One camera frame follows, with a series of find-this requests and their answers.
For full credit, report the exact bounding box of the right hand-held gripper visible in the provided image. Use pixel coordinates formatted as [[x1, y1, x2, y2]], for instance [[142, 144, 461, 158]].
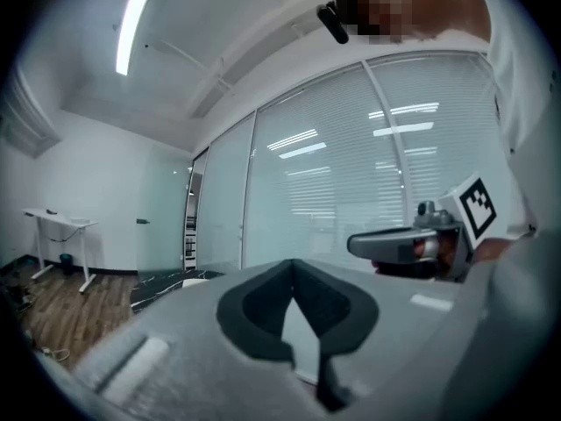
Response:
[[347, 171, 501, 282]]

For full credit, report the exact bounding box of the glass wall with blinds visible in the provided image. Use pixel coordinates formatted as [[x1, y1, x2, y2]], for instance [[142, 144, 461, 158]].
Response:
[[192, 50, 529, 276]]

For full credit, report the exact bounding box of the black gear pile with cables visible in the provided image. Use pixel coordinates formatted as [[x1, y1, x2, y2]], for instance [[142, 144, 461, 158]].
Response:
[[0, 274, 34, 313]]

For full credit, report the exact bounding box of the black head-worn camera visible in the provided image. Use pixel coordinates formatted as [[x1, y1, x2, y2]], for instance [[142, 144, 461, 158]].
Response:
[[316, 1, 351, 46]]

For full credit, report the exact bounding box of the person's head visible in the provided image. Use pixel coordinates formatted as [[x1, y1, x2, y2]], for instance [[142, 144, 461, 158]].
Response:
[[335, 0, 492, 46]]

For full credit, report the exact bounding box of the white standing desk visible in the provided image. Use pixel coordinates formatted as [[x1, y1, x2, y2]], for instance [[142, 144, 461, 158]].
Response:
[[21, 207, 100, 294]]

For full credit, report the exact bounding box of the person's right forearm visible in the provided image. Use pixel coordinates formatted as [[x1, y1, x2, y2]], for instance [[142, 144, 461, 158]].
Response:
[[475, 237, 516, 266]]

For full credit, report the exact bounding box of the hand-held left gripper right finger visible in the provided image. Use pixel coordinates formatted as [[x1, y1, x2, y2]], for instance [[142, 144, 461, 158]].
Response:
[[292, 258, 481, 421]]

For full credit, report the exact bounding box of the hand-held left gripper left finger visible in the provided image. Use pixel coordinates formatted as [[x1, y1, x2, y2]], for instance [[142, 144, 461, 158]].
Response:
[[74, 258, 317, 421]]

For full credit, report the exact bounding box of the white floor cable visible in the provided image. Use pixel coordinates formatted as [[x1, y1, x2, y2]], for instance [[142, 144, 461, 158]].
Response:
[[41, 346, 71, 362]]

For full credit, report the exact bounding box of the white printed t-shirt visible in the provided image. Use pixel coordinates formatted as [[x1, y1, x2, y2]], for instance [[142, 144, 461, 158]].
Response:
[[471, 0, 561, 241]]

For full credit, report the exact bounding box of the person's right hand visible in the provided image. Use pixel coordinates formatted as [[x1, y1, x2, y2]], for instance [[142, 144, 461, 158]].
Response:
[[413, 234, 459, 268]]

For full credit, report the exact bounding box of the white shelf unit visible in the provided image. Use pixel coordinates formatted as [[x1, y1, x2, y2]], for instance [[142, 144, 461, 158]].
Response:
[[184, 216, 197, 270]]

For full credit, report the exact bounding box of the frosted glass door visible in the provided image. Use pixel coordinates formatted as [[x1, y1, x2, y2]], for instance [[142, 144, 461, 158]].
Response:
[[135, 146, 195, 275]]

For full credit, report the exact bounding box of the white ribbed blind housing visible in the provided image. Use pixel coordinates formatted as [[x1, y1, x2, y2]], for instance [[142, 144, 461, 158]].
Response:
[[0, 66, 61, 160]]

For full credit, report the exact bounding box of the ceiling light bar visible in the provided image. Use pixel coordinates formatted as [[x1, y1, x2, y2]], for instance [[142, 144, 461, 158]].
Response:
[[115, 0, 153, 77]]

